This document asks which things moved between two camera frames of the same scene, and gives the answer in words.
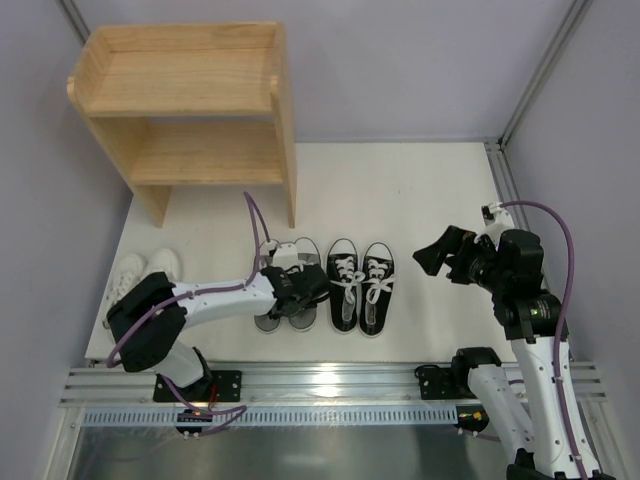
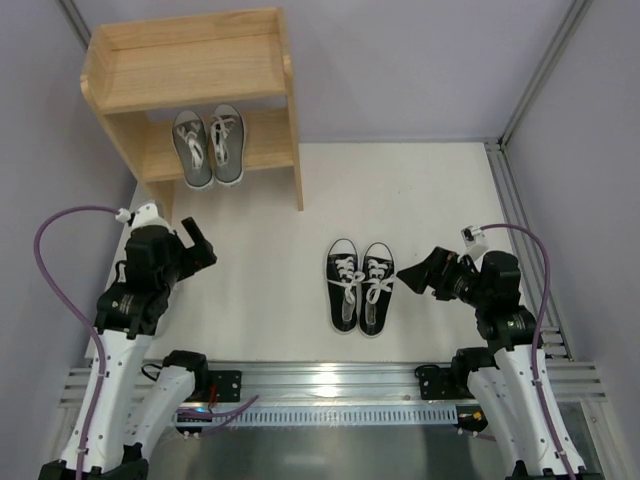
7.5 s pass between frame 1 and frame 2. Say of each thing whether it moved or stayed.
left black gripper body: moved
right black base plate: stayed
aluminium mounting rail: stayed
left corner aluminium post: stayed
